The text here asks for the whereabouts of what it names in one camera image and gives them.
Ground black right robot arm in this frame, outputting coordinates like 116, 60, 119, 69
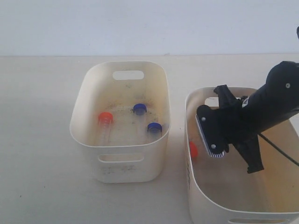
214, 61, 299, 174

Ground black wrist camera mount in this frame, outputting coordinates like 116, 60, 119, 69
196, 105, 228, 158

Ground white plastic bin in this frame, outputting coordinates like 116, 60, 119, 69
185, 87, 299, 224
70, 61, 171, 183

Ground blue-capped tube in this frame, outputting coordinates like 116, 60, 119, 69
133, 103, 147, 116
147, 122, 162, 143

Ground orange-capped tube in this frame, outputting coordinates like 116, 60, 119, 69
98, 112, 113, 146
189, 141, 198, 163

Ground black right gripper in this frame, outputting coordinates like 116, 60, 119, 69
214, 84, 264, 173

